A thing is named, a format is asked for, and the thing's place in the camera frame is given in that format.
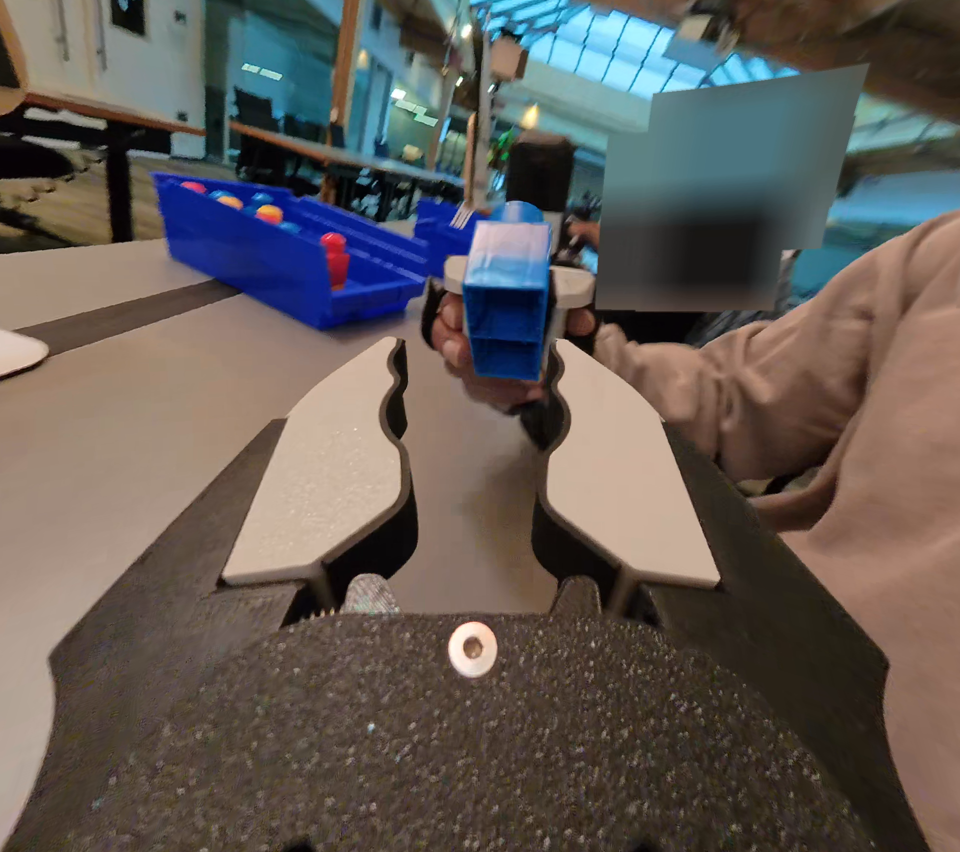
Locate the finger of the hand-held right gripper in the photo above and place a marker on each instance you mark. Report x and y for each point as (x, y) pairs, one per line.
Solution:
(456, 276)
(574, 286)

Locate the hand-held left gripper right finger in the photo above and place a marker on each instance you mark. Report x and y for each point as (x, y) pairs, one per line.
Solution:
(630, 492)

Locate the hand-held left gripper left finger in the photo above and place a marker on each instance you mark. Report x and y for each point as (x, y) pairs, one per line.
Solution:
(322, 485)

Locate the blue two-stud mega block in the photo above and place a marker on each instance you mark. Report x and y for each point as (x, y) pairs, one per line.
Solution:
(502, 267)

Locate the blue storage bin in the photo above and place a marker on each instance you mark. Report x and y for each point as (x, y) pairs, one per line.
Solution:
(247, 267)
(439, 245)

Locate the person's right forearm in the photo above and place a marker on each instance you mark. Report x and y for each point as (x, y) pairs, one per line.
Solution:
(787, 357)

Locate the pile of mega blocks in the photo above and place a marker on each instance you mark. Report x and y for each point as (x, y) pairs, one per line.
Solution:
(268, 213)

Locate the person's right hand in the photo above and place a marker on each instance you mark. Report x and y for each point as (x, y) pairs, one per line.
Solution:
(454, 335)

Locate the pale upright pole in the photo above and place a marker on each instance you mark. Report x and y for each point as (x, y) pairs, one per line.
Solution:
(476, 155)

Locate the wood-top office desk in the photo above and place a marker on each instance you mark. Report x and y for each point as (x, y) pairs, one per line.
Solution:
(112, 114)
(337, 155)

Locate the white ceiling device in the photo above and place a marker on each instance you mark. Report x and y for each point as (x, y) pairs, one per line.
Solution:
(705, 31)

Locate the white document stand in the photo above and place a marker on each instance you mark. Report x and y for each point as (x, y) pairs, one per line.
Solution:
(19, 353)

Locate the wooden support post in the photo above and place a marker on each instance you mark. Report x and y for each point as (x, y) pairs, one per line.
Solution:
(352, 27)

